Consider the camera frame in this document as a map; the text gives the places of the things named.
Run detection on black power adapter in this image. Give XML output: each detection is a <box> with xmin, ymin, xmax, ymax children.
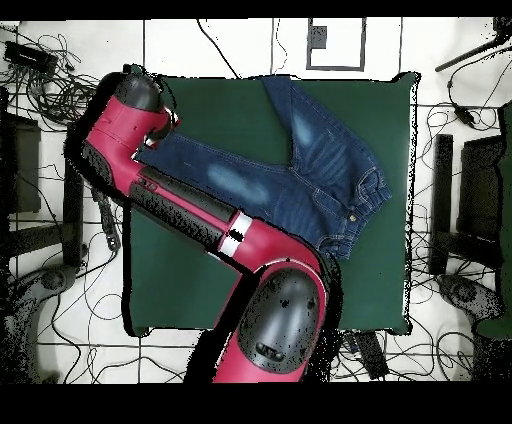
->
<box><xmin>453</xmin><ymin>104</ymin><xmax>477</xmax><ymax>128</ymax></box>

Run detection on grey square floor frame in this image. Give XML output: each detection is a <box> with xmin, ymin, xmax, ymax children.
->
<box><xmin>306</xmin><ymin>17</ymin><xmax>367</xmax><ymax>72</ymax></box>

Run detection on black wheeled chair base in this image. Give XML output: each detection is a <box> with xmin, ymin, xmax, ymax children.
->
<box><xmin>435</xmin><ymin>273</ymin><xmax>506</xmax><ymax>321</ymax></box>
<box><xmin>0</xmin><ymin>263</ymin><xmax>79</xmax><ymax>383</ymax></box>

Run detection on blue denim jeans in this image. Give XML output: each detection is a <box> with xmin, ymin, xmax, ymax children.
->
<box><xmin>133</xmin><ymin>74</ymin><xmax>393</xmax><ymax>261</ymax></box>

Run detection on black tripod pole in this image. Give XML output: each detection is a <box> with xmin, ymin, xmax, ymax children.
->
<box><xmin>434</xmin><ymin>17</ymin><xmax>512</xmax><ymax>73</ymax></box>

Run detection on black power strip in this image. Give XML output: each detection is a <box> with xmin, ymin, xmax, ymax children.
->
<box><xmin>91</xmin><ymin>187</ymin><xmax>122</xmax><ymax>252</ymax></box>
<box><xmin>343</xmin><ymin>330</ymin><xmax>390</xmax><ymax>380</ymax></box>

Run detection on black stand base frame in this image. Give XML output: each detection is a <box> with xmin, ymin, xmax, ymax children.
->
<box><xmin>429</xmin><ymin>133</ymin><xmax>503</xmax><ymax>277</ymax></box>
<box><xmin>5</xmin><ymin>120</ymin><xmax>90</xmax><ymax>269</ymax></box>

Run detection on black floor cable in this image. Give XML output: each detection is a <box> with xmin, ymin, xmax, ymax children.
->
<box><xmin>195</xmin><ymin>18</ymin><xmax>242</xmax><ymax>78</ymax></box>

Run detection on dark green table cloth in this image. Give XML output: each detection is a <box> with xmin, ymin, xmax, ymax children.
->
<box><xmin>121</xmin><ymin>63</ymin><xmax>421</xmax><ymax>337</ymax></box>

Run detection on black cable tangle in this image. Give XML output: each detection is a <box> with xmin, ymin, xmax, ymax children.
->
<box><xmin>0</xmin><ymin>31</ymin><xmax>105</xmax><ymax>133</ymax></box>

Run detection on dark flat panel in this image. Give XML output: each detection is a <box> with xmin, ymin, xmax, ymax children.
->
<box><xmin>456</xmin><ymin>134</ymin><xmax>506</xmax><ymax>241</ymax></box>
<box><xmin>0</xmin><ymin>111</ymin><xmax>42</xmax><ymax>215</ymax></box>

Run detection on black electronics box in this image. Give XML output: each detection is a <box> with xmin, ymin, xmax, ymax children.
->
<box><xmin>2</xmin><ymin>40</ymin><xmax>59</xmax><ymax>75</ymax></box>

